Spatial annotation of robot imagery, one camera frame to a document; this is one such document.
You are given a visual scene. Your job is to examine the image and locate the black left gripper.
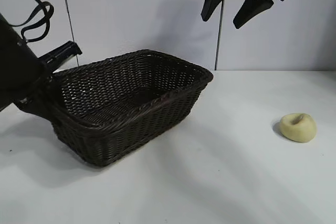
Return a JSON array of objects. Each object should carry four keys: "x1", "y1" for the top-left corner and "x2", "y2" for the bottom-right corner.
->
[{"x1": 0, "y1": 11, "x2": 82, "y2": 128}]

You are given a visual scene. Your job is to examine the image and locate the dark brown woven basket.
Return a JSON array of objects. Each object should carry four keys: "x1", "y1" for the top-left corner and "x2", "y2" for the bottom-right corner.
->
[{"x1": 51, "y1": 49, "x2": 215, "y2": 168}]

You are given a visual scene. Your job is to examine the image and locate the pale yellow round pastry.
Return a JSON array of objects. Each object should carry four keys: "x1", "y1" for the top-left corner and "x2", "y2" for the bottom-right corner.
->
[{"x1": 279, "y1": 112, "x2": 318, "y2": 144}]

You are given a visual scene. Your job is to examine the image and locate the black cable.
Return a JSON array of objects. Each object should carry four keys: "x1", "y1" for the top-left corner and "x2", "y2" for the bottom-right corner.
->
[{"x1": 0, "y1": 0, "x2": 55, "y2": 44}]

